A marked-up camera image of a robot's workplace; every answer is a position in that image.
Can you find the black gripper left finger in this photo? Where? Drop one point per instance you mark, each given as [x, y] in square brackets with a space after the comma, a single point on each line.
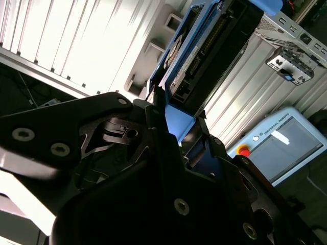
[51, 122]

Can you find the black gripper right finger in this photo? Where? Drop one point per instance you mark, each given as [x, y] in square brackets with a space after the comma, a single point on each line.
[237, 204]

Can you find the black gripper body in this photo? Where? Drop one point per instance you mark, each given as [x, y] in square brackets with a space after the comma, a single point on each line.
[122, 214]

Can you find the hard disk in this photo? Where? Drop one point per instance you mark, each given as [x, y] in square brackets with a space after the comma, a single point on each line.
[219, 56]

